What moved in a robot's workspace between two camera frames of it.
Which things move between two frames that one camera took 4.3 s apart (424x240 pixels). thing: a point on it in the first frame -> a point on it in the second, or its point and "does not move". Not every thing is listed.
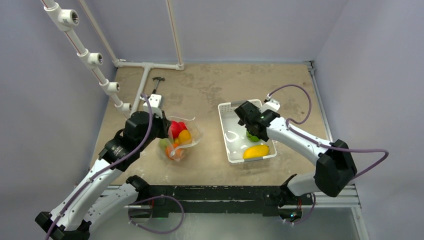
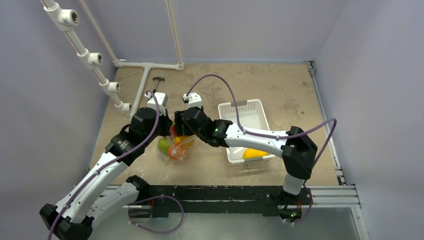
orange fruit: (176, 154) does not move
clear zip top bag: (185, 134) does not move
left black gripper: (164, 124) does not move
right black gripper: (248, 124) -> (178, 122)
